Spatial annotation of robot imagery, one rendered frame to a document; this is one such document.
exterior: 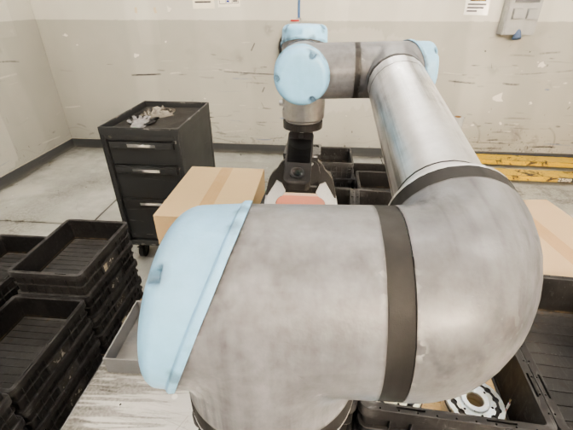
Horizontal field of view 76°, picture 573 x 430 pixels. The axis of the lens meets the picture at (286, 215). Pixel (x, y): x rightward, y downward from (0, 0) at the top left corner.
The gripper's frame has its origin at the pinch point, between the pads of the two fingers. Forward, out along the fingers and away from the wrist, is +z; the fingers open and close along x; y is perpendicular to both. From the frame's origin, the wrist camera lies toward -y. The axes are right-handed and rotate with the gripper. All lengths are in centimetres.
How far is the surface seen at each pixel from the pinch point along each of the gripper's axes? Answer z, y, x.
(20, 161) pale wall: 95, 245, 284
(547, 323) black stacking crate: 27, 4, -59
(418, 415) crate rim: 17.6, -28.1, -20.5
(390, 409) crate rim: 17.6, -27.5, -16.3
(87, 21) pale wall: -22, 325, 230
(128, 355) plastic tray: 40, -4, 43
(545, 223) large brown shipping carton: 20, 39, -73
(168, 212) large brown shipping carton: 20, 35, 44
